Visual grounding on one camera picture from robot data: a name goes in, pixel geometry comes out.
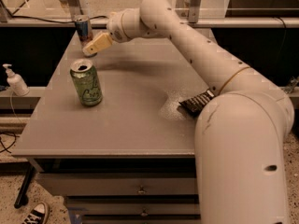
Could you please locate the black cable on ledge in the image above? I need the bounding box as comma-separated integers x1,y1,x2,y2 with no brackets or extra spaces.
6,8,108,24

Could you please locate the black snack wrapper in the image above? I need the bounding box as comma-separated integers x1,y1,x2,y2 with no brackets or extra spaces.
179,90,215,117

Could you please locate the green soda can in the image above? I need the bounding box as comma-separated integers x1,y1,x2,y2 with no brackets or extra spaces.
70,59,103,106

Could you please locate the blue silver redbull can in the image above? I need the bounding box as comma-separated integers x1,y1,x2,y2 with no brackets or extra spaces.
74,15,93,57

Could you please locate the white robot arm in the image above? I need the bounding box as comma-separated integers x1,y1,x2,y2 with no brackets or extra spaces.
83,0,294,224

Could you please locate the white pump bottle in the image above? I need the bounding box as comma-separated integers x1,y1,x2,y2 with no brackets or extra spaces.
3,63,29,96

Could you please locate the black white sneaker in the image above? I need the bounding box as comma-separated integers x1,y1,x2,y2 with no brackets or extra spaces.
21,203,50,224

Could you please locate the black cable on floor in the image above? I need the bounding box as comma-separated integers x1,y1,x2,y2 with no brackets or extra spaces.
0,131,17,155

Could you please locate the black table leg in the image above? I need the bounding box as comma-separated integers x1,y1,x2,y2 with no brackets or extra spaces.
14,165,35,209

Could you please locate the grey drawer cabinet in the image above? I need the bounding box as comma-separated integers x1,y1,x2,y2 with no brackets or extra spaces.
13,37,206,224

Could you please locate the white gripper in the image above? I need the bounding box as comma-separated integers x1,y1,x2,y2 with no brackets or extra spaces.
82,11,126,56

